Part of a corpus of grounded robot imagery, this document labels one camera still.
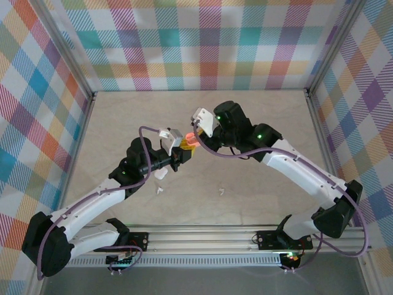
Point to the pink earbuds case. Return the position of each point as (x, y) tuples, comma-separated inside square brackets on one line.
[(192, 138)]

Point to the white earbuds charging case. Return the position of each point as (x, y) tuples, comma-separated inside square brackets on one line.
[(160, 173)]

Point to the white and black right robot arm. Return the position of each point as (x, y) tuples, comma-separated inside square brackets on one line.
[(307, 172)]

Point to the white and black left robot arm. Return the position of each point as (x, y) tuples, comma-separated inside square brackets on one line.
[(92, 199)]

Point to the left wrist camera with white mount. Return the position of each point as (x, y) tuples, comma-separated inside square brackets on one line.
[(172, 138)]

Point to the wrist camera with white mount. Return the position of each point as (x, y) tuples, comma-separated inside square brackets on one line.
[(204, 120), (172, 138)]

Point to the right wrist camera with white mount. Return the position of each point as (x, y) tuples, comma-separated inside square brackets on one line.
[(204, 120)]

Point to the aluminium side rail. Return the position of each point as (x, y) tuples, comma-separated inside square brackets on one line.
[(319, 129), (83, 129)]

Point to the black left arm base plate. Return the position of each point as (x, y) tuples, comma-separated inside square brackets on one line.
[(139, 241)]

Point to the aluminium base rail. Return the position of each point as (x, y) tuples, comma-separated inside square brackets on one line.
[(199, 238)]

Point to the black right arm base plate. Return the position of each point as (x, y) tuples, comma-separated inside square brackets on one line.
[(267, 239)]

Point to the aluminium frame post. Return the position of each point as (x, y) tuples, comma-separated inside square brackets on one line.
[(333, 46), (69, 49)]

